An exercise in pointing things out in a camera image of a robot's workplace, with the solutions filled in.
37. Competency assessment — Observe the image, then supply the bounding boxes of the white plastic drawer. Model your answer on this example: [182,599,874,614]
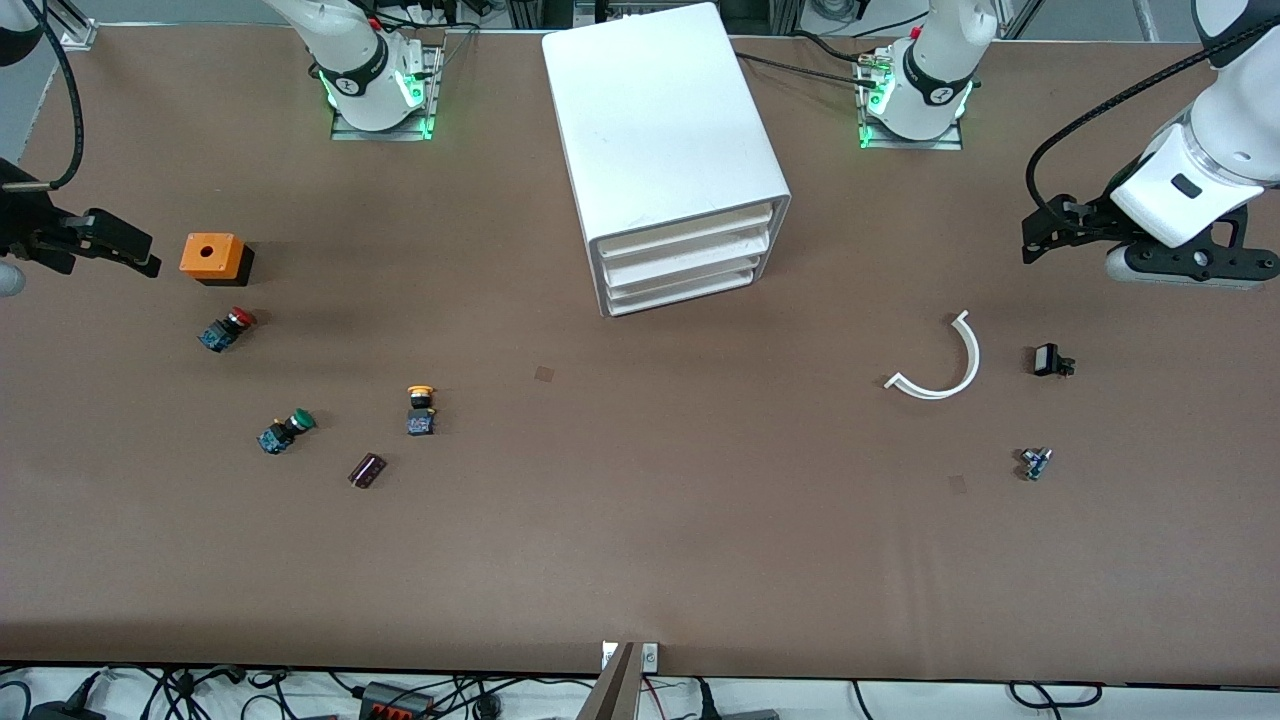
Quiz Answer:
[610,270,758,318]
[597,205,776,288]
[605,255,769,303]

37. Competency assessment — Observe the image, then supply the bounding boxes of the black left camera bracket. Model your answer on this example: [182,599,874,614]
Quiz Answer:
[1128,205,1280,281]

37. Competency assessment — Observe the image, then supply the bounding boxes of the black looped cable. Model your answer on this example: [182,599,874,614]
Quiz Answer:
[1008,682,1103,709]

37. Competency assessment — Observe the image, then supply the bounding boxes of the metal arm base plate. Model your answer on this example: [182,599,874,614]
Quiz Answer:
[857,50,966,151]
[330,40,446,143]

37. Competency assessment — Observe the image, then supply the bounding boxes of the black right camera bracket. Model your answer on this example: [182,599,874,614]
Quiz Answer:
[0,158,76,276]

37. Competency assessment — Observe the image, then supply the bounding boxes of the white curved plastic strip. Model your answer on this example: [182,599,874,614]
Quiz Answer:
[884,310,982,401]

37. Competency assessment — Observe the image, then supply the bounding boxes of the black table cable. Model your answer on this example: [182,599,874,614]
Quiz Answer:
[736,52,881,91]
[790,33,873,67]

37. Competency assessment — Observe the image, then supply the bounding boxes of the white drawer cabinet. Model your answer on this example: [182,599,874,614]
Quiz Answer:
[541,2,793,319]

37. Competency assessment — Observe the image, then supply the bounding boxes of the aluminium frame profile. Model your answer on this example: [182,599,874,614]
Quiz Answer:
[40,0,99,49]

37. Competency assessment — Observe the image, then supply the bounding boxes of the orange box with hole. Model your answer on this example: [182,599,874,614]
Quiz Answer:
[180,233,255,288]

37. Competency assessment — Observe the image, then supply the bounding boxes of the red push button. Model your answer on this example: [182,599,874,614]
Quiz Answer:
[197,307,258,354]

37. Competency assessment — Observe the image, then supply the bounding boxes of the brown wooden bar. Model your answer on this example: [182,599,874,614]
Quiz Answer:
[578,642,637,720]

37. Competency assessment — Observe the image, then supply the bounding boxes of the black red power strip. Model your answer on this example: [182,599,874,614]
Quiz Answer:
[360,682,437,720]

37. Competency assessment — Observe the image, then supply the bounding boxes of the black camera bracket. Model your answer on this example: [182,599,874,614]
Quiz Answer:
[0,158,76,276]
[1128,205,1280,281]

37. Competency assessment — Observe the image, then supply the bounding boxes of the black arm hose cable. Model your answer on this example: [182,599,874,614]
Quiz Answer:
[18,0,85,193]
[1024,20,1280,219]

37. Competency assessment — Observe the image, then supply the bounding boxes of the green push button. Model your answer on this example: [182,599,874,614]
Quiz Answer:
[257,408,317,456]

